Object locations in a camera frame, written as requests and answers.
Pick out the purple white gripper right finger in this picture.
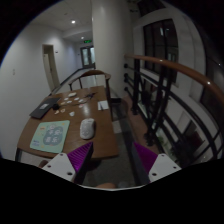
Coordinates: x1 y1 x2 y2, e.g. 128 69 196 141
133 142 180 182

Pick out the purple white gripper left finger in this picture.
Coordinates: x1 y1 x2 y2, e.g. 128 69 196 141
43 142 93 182

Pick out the green patterned mouse pad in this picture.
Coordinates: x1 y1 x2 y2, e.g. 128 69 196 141
30 120 70 154

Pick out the white sticker piece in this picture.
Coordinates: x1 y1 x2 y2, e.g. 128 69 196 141
69 111 75 117

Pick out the small black round object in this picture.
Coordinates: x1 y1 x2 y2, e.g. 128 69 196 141
52 104 60 111

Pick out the wooden handrail black railing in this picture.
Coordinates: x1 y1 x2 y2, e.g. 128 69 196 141
124 54 224 167

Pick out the dark closed laptop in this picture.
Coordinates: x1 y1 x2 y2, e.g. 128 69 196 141
30 98 59 119

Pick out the white notepad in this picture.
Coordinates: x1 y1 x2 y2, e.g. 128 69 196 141
98 100 109 110

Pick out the wooden armchair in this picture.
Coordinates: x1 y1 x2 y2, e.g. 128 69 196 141
68 70 111 99

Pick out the glass double door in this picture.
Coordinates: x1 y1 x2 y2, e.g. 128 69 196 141
80 46 95 68

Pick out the white door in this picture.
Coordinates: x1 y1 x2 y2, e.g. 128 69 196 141
42 44 60 91

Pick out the black cable on table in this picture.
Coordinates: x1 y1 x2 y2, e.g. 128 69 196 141
79 91 98 105

